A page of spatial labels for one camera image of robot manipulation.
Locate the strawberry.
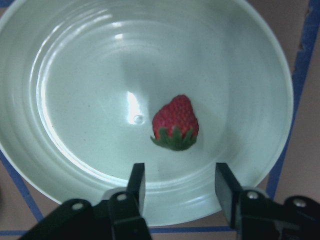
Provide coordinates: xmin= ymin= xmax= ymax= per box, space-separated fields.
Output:
xmin=150 ymin=94 xmax=199 ymax=151

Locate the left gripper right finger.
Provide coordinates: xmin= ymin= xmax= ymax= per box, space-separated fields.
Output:
xmin=214 ymin=163 xmax=280 ymax=240

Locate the light green plate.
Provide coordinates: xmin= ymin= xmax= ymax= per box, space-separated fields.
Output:
xmin=0 ymin=0 xmax=294 ymax=226

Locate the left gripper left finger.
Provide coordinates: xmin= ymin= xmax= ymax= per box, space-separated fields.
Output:
xmin=108 ymin=163 xmax=152 ymax=240

